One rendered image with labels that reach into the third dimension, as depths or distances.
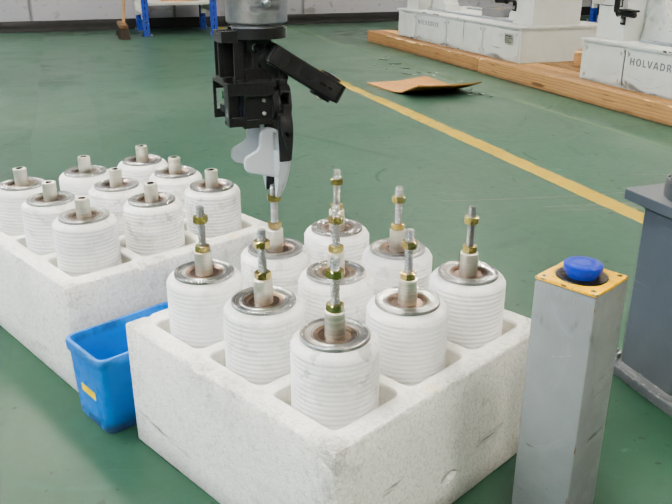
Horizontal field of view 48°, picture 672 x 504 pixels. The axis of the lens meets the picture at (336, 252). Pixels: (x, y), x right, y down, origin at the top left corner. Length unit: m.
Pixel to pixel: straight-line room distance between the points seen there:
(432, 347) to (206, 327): 0.28
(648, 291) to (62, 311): 0.87
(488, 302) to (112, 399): 0.53
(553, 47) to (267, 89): 3.48
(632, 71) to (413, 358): 2.77
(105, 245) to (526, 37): 3.32
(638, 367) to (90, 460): 0.82
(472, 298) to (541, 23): 3.43
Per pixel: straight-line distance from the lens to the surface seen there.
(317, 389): 0.79
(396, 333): 0.85
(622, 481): 1.07
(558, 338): 0.83
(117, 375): 1.09
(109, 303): 1.20
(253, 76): 0.95
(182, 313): 0.95
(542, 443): 0.90
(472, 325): 0.95
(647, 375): 1.26
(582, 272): 0.81
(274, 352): 0.86
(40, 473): 1.09
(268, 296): 0.87
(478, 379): 0.91
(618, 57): 3.59
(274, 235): 1.02
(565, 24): 4.37
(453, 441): 0.92
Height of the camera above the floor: 0.63
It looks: 22 degrees down
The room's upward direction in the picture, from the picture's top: straight up
